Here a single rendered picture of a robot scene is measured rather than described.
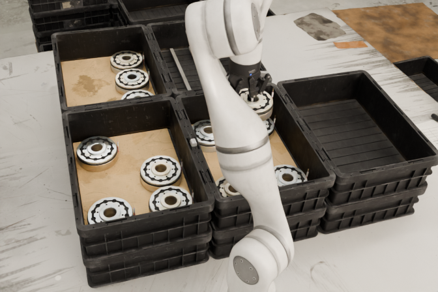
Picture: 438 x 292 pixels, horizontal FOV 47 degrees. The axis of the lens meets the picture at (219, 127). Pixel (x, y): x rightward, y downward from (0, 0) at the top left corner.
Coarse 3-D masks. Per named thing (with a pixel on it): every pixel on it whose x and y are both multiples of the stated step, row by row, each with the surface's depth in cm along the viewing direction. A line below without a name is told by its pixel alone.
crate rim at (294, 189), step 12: (180, 96) 140; (192, 96) 140; (180, 108) 136; (288, 108) 139; (192, 132) 129; (312, 144) 128; (204, 156) 122; (204, 168) 119; (324, 168) 123; (312, 180) 119; (324, 180) 119; (216, 192) 114; (288, 192) 117; (300, 192) 118; (216, 204) 113; (228, 204) 113; (240, 204) 114
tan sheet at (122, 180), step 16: (128, 144) 139; (144, 144) 139; (160, 144) 139; (128, 160) 134; (144, 160) 134; (80, 176) 129; (96, 176) 129; (112, 176) 129; (128, 176) 130; (80, 192) 125; (96, 192) 125; (112, 192) 125; (128, 192) 126; (144, 192) 126; (144, 208) 122
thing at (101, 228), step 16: (64, 112) 132; (80, 112) 132; (176, 112) 137; (64, 128) 127; (208, 192) 114; (80, 208) 108; (176, 208) 110; (192, 208) 110; (208, 208) 111; (80, 224) 105; (96, 224) 105; (112, 224) 106; (128, 224) 107; (144, 224) 108
